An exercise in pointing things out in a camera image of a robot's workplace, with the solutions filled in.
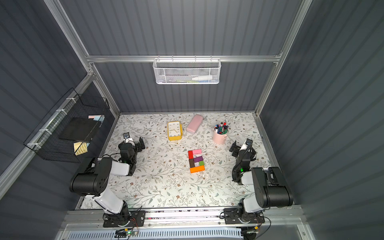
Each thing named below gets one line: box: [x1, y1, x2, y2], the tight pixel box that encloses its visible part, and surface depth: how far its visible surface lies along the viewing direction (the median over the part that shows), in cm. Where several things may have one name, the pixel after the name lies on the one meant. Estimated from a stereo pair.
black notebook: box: [58, 117, 101, 142], surface depth 75 cm
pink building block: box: [192, 149, 202, 155], surface depth 99 cm
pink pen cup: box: [212, 122, 229, 145], surface depth 96 cm
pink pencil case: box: [186, 114, 203, 134], surface depth 111 cm
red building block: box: [188, 150, 194, 160], surface depth 98 cm
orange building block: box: [190, 165, 205, 174], surface depth 93 cm
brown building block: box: [189, 158, 195, 168], surface depth 94 cm
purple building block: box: [193, 156, 204, 163], surface depth 96 cm
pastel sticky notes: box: [87, 114, 105, 122], surface depth 84 cm
